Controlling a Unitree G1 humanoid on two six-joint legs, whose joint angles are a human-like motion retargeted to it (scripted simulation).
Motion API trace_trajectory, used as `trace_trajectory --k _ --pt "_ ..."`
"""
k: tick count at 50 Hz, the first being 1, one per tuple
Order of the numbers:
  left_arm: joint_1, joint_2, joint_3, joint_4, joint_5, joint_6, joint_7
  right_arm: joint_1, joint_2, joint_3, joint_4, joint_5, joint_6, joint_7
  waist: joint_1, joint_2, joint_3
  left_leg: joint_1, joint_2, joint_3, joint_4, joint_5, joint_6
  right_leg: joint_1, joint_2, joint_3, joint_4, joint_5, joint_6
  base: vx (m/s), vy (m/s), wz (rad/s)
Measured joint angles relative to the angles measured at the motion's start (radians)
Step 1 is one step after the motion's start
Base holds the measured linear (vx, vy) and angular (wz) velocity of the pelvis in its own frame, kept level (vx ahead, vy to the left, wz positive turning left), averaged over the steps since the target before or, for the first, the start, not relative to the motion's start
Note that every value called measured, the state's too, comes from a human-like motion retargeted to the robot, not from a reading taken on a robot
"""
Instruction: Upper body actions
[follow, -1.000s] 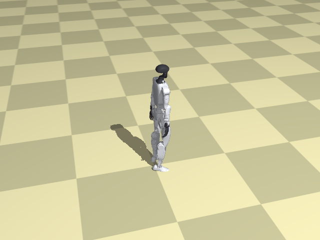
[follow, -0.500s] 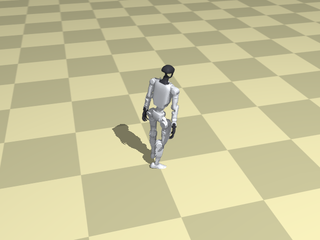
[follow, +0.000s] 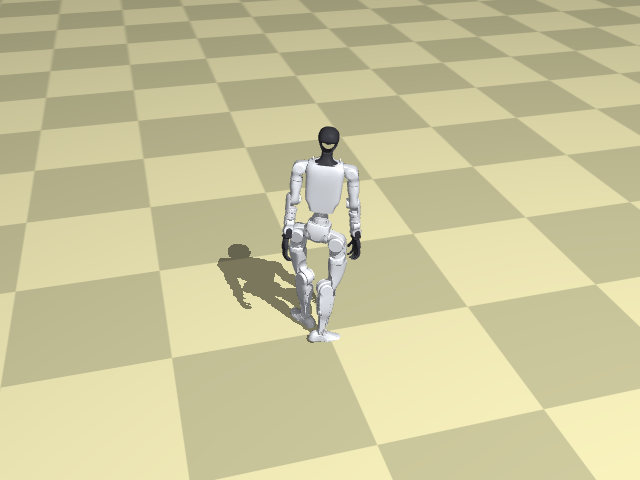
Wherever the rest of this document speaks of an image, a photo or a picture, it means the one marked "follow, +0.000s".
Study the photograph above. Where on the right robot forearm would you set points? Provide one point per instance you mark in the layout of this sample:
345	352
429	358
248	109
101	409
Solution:
355	219

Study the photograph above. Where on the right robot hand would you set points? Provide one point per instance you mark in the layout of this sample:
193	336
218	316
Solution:
355	246

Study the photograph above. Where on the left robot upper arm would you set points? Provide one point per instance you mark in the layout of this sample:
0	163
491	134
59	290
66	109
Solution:
299	168

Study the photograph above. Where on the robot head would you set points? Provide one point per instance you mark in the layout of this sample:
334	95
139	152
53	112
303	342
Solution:
328	135

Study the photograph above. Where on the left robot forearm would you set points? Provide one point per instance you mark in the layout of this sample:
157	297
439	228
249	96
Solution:
290	213

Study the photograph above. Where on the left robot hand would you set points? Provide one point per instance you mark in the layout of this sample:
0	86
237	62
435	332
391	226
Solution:
285	243

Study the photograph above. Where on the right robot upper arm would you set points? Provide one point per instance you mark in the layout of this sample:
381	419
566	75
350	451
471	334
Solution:
352	175

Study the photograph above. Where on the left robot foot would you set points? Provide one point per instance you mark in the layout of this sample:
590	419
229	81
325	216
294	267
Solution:
308	322

